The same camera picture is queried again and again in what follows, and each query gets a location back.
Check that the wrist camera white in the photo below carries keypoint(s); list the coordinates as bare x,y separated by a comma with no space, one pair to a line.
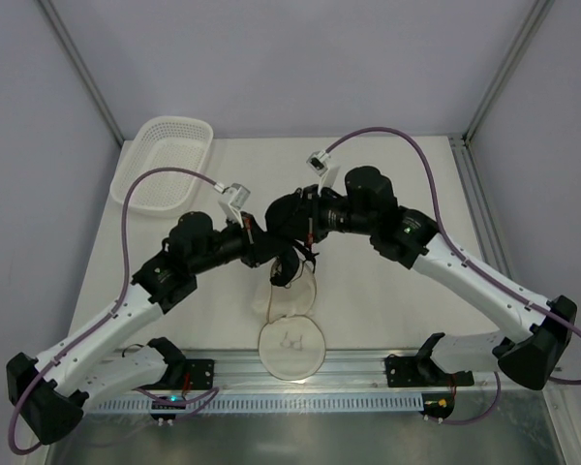
232,199
321,164

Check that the right controller board black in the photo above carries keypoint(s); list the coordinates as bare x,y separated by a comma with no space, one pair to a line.
437,405

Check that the aluminium frame post right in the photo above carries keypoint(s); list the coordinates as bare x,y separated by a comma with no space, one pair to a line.
515,52

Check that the controller board black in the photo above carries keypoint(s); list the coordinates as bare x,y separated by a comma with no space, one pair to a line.
166,410
437,405

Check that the aluminium mounting rail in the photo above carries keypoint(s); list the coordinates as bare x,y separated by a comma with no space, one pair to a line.
342,371

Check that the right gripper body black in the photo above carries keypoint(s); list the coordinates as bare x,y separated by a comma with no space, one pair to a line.
310,213

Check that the slotted cable duct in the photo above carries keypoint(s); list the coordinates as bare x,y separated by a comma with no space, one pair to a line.
271,403

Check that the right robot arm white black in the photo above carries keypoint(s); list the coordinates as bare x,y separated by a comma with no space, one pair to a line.
529,340

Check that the left controller board black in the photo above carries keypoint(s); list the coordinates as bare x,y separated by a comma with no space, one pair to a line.
166,410

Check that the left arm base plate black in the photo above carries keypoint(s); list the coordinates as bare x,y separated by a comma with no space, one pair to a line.
196,374

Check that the aluminium frame post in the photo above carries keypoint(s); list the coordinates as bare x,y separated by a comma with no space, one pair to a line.
515,52
62,35

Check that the aluminium frame post left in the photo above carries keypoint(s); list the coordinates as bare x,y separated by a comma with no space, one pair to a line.
62,35

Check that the white perforated plastic basket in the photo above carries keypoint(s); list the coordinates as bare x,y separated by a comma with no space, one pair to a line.
163,142

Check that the black bra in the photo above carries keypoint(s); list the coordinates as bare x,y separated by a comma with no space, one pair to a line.
286,220

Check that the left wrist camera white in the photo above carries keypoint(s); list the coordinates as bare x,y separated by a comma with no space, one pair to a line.
232,199

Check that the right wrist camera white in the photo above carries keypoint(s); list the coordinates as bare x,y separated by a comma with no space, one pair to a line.
321,164

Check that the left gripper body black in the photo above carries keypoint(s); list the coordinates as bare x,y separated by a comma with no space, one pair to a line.
254,245

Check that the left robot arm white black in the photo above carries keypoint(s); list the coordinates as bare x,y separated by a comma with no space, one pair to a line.
53,390

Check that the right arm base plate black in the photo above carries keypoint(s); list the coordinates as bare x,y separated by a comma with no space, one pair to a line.
422,372

